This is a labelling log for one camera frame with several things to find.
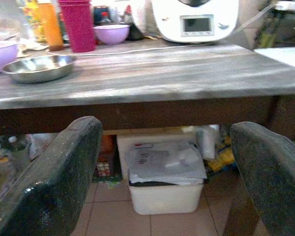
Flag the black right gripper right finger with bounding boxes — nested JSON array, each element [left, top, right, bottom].
[[230, 121, 295, 236]]

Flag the wooden dining table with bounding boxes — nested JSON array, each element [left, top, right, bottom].
[[0, 39, 295, 236]]

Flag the small lilac plastic bowl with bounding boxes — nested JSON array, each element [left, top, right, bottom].
[[93, 24, 131, 45]]

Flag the white plastic storage box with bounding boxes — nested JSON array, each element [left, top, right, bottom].
[[117, 134, 204, 215]]

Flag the yellow printed packet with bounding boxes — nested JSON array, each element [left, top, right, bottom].
[[206, 147, 236, 172]]

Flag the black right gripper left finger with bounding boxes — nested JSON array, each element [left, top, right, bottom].
[[0, 116, 104, 236]]

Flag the white power cable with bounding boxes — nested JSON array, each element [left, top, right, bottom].
[[48, 3, 281, 56]]

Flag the white kitchen cooking machine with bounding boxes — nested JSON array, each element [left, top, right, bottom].
[[151, 0, 239, 45]]

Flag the white paper sheet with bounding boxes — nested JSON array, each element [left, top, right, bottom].
[[253, 46, 295, 71]]

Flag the stainless steel shallow bowl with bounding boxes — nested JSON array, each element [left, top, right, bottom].
[[1, 55, 77, 84]]

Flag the large lilac plastic bowl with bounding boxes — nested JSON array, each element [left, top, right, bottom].
[[0, 40, 19, 75]]

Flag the dark sauce bottle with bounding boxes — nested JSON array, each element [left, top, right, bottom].
[[123, 4, 145, 41]]

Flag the orange plastic bottle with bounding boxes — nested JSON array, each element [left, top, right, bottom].
[[37, 1, 64, 52]]

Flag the magenta plastic cup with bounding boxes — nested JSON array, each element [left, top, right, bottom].
[[57, 0, 97, 53]]

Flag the stack of white papers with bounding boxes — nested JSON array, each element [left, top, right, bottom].
[[126, 140, 208, 185]]

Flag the white plastic roll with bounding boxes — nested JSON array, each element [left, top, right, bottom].
[[196, 124, 220, 160]]

